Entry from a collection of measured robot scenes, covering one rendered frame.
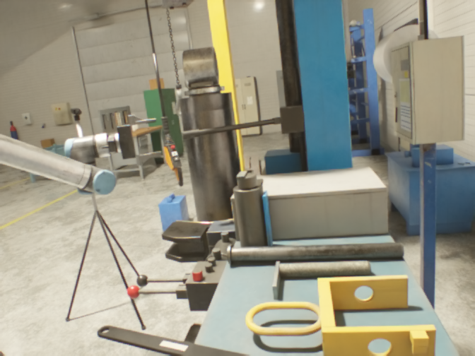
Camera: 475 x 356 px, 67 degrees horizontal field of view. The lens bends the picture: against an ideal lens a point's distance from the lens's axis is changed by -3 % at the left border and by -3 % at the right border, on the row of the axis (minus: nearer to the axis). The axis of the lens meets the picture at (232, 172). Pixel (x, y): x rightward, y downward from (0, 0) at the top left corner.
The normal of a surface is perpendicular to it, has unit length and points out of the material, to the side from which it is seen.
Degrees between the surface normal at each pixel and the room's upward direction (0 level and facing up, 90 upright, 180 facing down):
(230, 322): 0
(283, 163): 90
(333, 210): 90
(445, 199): 90
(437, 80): 90
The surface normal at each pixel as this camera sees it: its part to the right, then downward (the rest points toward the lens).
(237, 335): -0.12, -0.97
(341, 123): -0.18, 0.23
